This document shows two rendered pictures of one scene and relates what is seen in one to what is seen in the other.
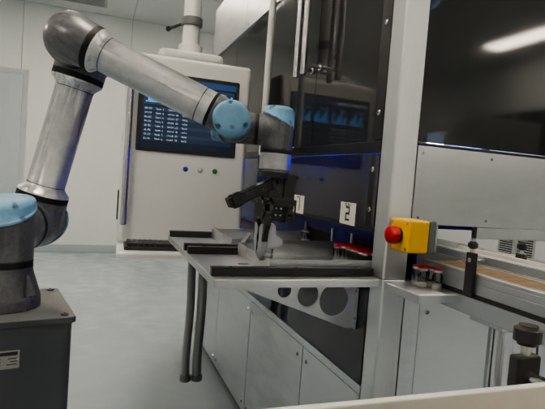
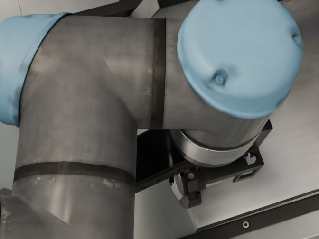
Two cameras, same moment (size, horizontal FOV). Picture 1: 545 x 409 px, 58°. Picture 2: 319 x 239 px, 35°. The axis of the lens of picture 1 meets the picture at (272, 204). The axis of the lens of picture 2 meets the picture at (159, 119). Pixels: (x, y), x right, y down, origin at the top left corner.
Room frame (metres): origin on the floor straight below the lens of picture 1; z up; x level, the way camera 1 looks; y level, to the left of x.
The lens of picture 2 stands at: (1.03, 0.05, 1.53)
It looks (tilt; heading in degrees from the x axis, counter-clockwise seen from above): 70 degrees down; 359
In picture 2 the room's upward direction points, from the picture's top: 3 degrees clockwise
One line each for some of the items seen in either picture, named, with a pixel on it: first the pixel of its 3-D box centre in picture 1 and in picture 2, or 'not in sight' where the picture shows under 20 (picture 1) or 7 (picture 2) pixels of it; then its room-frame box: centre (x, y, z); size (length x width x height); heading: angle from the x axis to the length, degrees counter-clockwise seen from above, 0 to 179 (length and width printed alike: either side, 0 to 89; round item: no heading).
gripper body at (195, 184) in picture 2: (274, 197); (211, 142); (1.18, 0.00, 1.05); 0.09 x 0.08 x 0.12; 110
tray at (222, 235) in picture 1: (270, 239); not in sight; (1.61, 0.00, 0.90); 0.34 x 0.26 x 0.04; 110
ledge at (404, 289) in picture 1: (426, 291); not in sight; (1.10, -0.36, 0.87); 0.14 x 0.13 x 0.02; 110
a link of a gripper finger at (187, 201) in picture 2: (264, 222); (187, 185); (1.15, 0.01, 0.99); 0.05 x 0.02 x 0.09; 20
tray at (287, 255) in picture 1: (313, 257); (284, 96); (1.29, -0.12, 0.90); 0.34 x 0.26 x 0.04; 111
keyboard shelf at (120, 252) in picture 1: (176, 250); not in sight; (1.90, 0.36, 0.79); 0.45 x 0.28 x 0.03; 108
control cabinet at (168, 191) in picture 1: (182, 149); not in sight; (2.07, 0.39, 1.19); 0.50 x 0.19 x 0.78; 108
